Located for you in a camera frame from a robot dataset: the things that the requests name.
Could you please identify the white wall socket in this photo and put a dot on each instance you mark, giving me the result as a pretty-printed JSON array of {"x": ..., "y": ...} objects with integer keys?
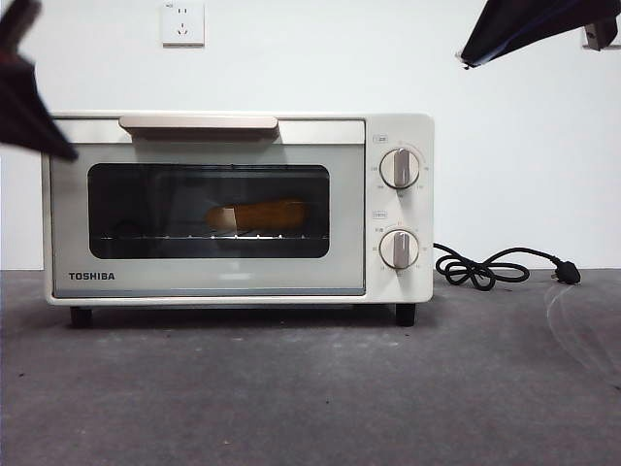
[
  {"x": 618, "y": 39},
  {"x": 183, "y": 24}
]

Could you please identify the cream temperature knob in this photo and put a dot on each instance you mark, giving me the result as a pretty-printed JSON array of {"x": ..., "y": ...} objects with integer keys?
[{"x": 400, "y": 170}]

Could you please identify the yellow corn cob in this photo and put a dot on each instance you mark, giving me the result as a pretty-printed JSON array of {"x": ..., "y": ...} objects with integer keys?
[{"x": 271, "y": 216}]

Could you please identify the cream timer knob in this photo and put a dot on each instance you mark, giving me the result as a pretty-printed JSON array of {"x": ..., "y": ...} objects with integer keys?
[{"x": 399, "y": 250}]

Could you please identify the cream Toshiba toaster oven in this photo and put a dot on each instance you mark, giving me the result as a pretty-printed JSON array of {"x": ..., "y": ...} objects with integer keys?
[{"x": 423, "y": 216}]

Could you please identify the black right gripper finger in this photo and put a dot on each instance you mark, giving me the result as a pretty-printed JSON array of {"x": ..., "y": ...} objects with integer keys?
[{"x": 529, "y": 24}]

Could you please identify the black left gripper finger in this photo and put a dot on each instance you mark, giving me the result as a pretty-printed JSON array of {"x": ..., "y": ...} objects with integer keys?
[{"x": 24, "y": 107}]

